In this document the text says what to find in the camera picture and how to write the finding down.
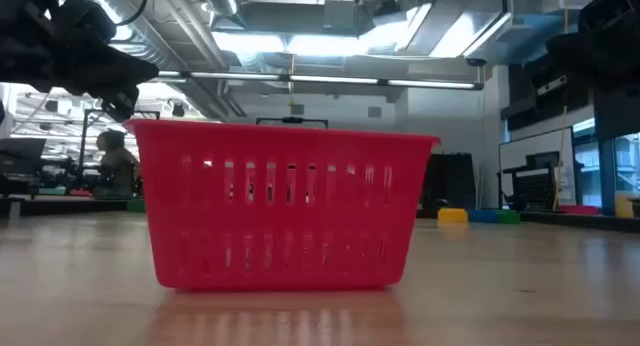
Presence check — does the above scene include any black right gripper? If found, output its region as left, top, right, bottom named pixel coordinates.
left=530, top=33, right=640, bottom=107

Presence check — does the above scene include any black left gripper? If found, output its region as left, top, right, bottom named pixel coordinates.
left=29, top=35, right=160, bottom=123

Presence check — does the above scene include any blue toy brick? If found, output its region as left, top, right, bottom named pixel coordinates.
left=467, top=209, right=499, bottom=224

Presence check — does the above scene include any yellow toy brick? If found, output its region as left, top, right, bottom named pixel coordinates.
left=437, top=207, right=469, bottom=228

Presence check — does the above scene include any person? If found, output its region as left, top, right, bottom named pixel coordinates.
left=94, top=129, right=142, bottom=198

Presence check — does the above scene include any whiteboard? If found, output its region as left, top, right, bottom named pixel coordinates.
left=498, top=126, right=577, bottom=207

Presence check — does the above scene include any black computer monitor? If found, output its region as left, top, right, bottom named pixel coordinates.
left=0, top=137, right=47, bottom=175

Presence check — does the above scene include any black pegboard cart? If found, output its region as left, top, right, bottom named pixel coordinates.
left=497, top=150, right=584, bottom=211

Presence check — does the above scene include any yellow bin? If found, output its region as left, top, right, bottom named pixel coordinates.
left=613, top=193, right=636, bottom=219

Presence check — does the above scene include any red bin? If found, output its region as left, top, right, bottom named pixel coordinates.
left=558, top=204, right=600, bottom=216

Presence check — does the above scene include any black cabinet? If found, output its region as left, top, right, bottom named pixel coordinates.
left=422, top=152, right=477, bottom=211

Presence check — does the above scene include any red plastic basket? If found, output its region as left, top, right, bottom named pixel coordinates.
left=123, top=118, right=442, bottom=292

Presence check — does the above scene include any long ceiling light strip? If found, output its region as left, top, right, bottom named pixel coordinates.
left=149, top=69, right=485, bottom=92

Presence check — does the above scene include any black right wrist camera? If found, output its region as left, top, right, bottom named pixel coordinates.
left=578, top=0, right=640, bottom=33

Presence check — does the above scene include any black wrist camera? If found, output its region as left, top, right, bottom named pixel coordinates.
left=578, top=0, right=640, bottom=33
left=52, top=0, right=119, bottom=43

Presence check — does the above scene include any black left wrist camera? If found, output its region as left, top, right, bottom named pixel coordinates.
left=52, top=0, right=119, bottom=43

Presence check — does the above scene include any yellow hanging cable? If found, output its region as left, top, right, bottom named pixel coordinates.
left=551, top=5, right=569, bottom=211

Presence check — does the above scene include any black distant camera stand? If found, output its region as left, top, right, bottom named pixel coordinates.
left=255, top=116, right=330, bottom=131

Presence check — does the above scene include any grey duct box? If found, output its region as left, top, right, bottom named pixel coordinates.
left=323, top=0, right=357, bottom=31

